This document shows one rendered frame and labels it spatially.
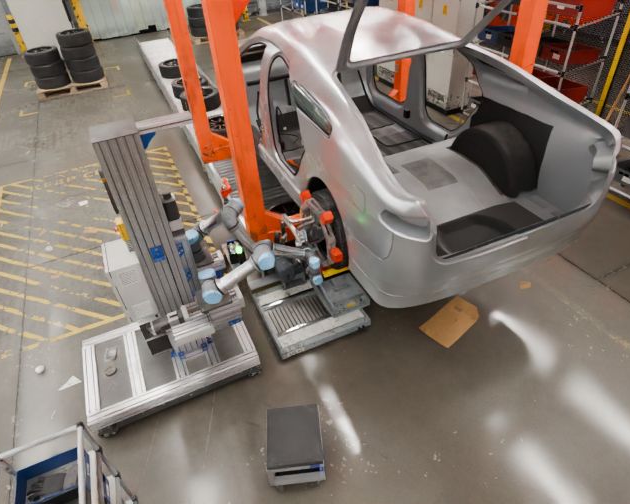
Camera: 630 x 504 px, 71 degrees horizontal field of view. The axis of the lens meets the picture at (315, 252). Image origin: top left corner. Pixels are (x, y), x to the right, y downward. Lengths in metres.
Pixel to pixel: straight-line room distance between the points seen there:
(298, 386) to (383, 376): 0.67
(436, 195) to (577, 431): 1.98
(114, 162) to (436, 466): 2.75
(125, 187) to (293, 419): 1.78
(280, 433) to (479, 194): 2.45
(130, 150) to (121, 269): 0.78
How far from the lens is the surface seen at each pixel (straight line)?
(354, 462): 3.32
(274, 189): 5.41
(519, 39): 4.79
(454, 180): 4.00
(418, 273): 2.80
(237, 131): 3.46
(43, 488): 2.80
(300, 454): 2.98
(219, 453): 3.47
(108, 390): 3.79
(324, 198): 3.42
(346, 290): 3.99
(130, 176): 2.80
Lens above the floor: 2.99
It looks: 39 degrees down
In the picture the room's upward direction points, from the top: 5 degrees counter-clockwise
